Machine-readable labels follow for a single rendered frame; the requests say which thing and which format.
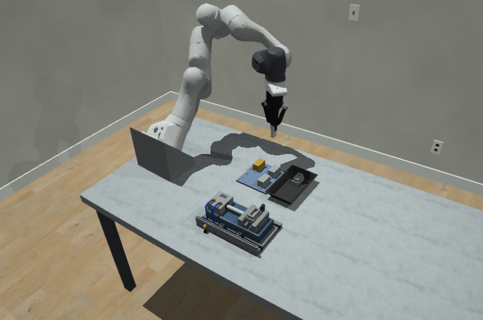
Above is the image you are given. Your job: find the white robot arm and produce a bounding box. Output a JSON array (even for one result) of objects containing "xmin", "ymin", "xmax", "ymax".
[{"xmin": 141, "ymin": 3, "xmax": 292, "ymax": 151}]

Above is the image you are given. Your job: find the yellow rectangular block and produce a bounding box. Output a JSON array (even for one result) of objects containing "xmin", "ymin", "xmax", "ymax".
[{"xmin": 252, "ymin": 158, "xmax": 265, "ymax": 172}]

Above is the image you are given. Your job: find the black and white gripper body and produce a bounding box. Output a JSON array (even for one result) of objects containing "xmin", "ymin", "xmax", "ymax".
[{"xmin": 266, "ymin": 91, "xmax": 284, "ymax": 111}]

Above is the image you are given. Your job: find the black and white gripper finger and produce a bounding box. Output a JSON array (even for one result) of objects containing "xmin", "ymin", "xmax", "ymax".
[
  {"xmin": 261, "ymin": 101, "xmax": 274, "ymax": 137},
  {"xmin": 272, "ymin": 104, "xmax": 288, "ymax": 138}
]

